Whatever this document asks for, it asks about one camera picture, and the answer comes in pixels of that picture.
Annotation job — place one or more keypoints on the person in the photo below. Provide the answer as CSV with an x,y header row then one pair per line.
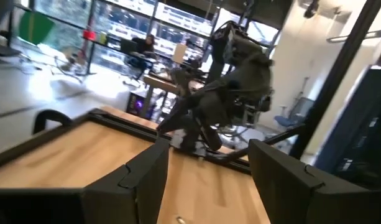
x,y
145,46

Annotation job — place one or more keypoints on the black laptop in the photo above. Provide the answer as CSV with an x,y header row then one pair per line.
x,y
129,46

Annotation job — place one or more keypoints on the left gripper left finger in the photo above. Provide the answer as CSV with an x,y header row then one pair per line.
x,y
140,193

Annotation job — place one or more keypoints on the black aluminium table frame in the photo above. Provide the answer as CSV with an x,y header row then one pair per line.
x,y
337,77

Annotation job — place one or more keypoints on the black ceiling camera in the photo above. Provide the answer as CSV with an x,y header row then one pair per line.
x,y
311,9

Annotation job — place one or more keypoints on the dark blue panel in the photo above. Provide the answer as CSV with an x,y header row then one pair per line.
x,y
358,124

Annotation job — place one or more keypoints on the tan board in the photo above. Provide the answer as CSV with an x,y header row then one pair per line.
x,y
180,53

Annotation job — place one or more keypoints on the green cup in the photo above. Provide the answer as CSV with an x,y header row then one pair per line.
x,y
103,37

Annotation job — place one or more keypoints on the black desk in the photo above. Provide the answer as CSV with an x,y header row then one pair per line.
x,y
90,56

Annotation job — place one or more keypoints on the blue office chair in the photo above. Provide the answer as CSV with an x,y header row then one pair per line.
x,y
297,110

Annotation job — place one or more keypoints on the green panel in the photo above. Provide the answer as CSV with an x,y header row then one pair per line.
x,y
34,28

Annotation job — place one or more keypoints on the red container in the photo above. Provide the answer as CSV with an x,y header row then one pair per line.
x,y
89,35

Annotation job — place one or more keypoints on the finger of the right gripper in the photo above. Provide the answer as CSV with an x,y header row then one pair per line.
x,y
177,127
177,112

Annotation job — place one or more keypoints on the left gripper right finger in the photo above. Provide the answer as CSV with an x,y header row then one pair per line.
x,y
280,186

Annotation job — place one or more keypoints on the computer tower purple light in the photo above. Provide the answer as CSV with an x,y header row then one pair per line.
x,y
135,104

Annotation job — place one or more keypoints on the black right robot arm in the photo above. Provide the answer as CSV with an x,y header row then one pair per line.
x,y
246,77

